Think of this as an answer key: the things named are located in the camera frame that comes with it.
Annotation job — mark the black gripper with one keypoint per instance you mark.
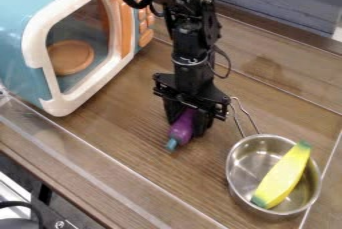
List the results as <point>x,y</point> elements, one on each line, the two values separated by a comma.
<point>188,89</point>

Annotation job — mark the purple toy eggplant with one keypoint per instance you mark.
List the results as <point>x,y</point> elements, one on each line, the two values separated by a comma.
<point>180,130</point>

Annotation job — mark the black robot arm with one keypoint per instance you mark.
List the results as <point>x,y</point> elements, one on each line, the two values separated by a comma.
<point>192,27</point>

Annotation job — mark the yellow toy banana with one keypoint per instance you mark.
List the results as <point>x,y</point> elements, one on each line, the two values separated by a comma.
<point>283,176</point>

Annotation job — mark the orange microwave turntable plate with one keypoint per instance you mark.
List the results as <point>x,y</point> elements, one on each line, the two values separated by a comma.
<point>71,56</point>

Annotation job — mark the blue toy microwave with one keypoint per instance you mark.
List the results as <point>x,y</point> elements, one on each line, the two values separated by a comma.
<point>116,30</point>

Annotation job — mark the silver pot with wire handle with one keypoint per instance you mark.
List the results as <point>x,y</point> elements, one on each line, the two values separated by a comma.
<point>251,157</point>

